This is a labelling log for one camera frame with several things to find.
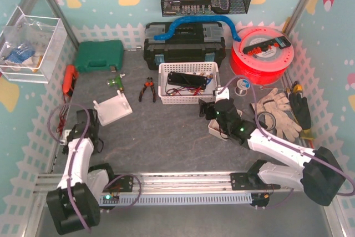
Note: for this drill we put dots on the green plastic case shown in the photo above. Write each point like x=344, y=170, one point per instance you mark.
x=99, y=55

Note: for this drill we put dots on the blue white gloves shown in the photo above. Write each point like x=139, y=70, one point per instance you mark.
x=21, y=55

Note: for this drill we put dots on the yellow black screwdriver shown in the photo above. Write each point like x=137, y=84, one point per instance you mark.
x=295, y=89

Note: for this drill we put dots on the white perforated basket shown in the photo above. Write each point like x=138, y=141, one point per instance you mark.
x=172, y=94

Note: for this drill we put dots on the small white tray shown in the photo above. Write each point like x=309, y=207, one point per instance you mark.
x=213, y=130

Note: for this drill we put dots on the clear acrylic box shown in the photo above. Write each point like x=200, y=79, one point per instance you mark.
x=46, y=34

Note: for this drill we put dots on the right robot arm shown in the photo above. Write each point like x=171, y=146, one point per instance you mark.
x=316, y=172

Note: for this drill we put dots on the red multimeter leads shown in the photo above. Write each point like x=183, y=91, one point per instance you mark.
x=62, y=116

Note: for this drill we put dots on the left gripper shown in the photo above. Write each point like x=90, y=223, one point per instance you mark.
x=84, y=115

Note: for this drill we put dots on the white work gloves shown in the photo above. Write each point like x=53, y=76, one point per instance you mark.
x=277, y=104

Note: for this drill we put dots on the white peg fixture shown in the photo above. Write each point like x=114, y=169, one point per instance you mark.
x=112, y=109

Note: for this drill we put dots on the solder wire spool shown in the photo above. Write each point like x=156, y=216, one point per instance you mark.
x=242, y=86

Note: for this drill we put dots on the black toolbox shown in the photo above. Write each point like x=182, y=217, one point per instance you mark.
x=191, y=42

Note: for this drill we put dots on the red filament spool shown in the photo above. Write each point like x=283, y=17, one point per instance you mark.
x=264, y=68

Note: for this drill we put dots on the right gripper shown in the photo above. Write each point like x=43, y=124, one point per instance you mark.
x=209, y=110

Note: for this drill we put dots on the orange multimeter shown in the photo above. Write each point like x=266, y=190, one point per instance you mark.
x=70, y=79

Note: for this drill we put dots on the green small motor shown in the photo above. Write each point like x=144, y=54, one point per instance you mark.
x=116, y=82

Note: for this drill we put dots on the grey slotted cable duct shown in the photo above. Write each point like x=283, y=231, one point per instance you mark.
x=108, y=201

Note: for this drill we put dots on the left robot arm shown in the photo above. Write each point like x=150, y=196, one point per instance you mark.
x=74, y=204

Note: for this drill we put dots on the black glove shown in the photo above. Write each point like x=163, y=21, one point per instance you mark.
x=300, y=109

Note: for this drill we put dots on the tape roll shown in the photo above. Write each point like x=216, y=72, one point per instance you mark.
x=269, y=120

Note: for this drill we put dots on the black red connector strip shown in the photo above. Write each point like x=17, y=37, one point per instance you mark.
x=278, y=42

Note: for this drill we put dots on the aluminium rail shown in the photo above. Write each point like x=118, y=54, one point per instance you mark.
x=183, y=181

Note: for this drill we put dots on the orange black pliers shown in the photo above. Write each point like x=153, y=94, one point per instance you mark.
x=148, y=84

